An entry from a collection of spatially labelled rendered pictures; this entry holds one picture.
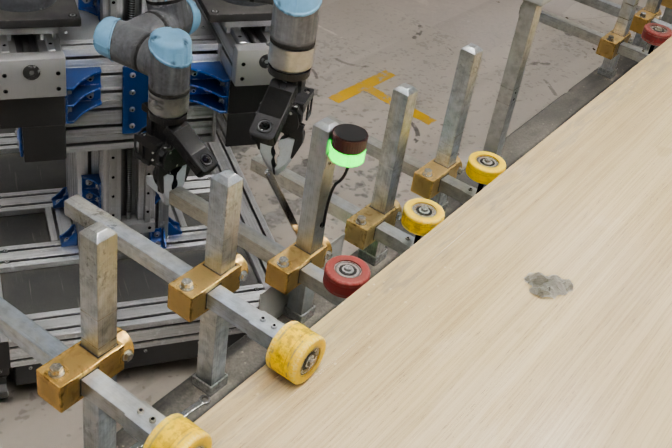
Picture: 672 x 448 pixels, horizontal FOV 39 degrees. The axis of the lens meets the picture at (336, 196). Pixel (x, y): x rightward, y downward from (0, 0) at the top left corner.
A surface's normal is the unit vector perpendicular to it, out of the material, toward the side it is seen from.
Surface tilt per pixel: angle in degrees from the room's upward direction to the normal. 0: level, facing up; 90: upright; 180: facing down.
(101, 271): 90
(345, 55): 0
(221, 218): 90
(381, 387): 0
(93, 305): 90
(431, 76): 0
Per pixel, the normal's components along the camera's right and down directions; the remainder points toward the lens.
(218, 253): -0.59, 0.40
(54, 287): 0.14, -0.81
